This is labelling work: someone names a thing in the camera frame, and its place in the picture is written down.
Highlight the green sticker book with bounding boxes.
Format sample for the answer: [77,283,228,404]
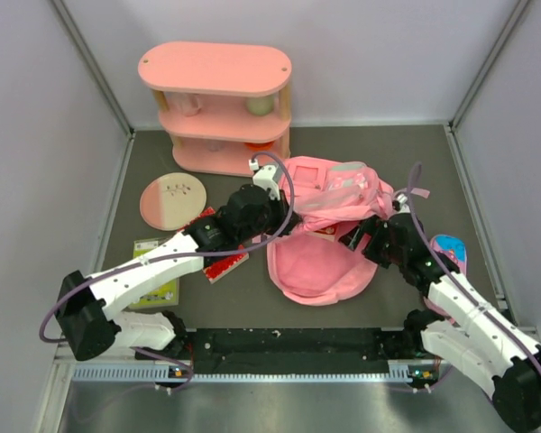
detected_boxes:
[130,237,179,310]

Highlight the pink school backpack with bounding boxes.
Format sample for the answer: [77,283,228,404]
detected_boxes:
[267,156,397,307]

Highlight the red cartoon book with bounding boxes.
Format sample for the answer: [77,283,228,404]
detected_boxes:
[307,224,341,242]

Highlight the clear glass on lower shelf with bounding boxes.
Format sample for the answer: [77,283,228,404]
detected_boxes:
[205,139,225,152]

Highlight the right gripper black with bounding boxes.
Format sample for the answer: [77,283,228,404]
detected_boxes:
[339,211,407,268]

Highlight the pale green cup on shelf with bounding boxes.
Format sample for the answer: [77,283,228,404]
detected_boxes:
[245,95,274,116]

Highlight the pink cup on shelf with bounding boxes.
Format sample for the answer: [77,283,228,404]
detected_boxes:
[174,93,202,116]

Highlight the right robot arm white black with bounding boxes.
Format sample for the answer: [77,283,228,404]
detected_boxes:
[339,213,541,432]

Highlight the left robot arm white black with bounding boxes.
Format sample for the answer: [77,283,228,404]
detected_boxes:
[54,184,301,361]

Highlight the pink pencil case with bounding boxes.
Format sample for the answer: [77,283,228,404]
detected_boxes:
[423,235,467,324]

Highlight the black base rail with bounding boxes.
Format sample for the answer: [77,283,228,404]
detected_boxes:
[134,327,438,375]

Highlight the grey slotted cable duct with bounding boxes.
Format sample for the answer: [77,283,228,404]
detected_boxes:
[72,363,438,383]

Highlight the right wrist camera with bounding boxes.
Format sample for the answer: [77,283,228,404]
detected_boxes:
[392,190,410,213]

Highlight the orange bowl on lower shelf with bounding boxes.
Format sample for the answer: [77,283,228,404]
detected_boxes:
[244,141,274,152]

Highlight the pink three-tier shelf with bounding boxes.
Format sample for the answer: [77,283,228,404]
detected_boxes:
[138,41,292,176]

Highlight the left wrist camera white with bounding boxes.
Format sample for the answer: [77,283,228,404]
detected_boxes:
[249,158,284,200]

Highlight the pink and cream plate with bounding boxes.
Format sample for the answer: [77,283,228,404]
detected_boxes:
[140,172,206,232]

